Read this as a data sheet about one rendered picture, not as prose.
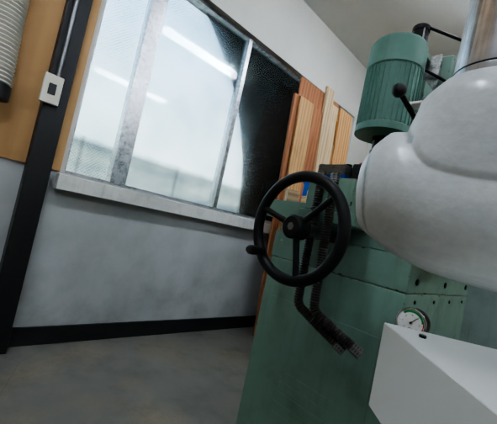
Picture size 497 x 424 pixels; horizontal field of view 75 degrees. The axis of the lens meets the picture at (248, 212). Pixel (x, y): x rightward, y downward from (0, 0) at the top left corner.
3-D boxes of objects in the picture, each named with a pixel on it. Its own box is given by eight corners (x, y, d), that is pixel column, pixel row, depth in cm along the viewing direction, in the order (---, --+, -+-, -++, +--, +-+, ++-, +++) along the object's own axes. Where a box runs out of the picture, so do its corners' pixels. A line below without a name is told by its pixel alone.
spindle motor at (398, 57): (343, 130, 106) (362, 40, 107) (367, 148, 118) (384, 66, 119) (398, 126, 93) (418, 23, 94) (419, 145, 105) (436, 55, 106)
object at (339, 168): (314, 177, 90) (319, 158, 90) (335, 187, 98) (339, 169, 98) (358, 179, 81) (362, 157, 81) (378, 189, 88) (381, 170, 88)
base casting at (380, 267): (269, 255, 108) (275, 228, 109) (353, 267, 147) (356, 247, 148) (408, 294, 75) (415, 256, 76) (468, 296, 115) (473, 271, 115)
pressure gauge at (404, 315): (390, 340, 70) (398, 303, 71) (398, 339, 73) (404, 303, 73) (421, 352, 66) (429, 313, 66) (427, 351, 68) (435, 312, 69)
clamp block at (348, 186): (302, 208, 90) (309, 177, 91) (328, 216, 99) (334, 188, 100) (351, 214, 79) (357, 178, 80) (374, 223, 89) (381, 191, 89)
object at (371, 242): (280, 230, 107) (282, 218, 107) (316, 238, 121) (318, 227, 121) (404, 254, 78) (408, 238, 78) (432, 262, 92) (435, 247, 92)
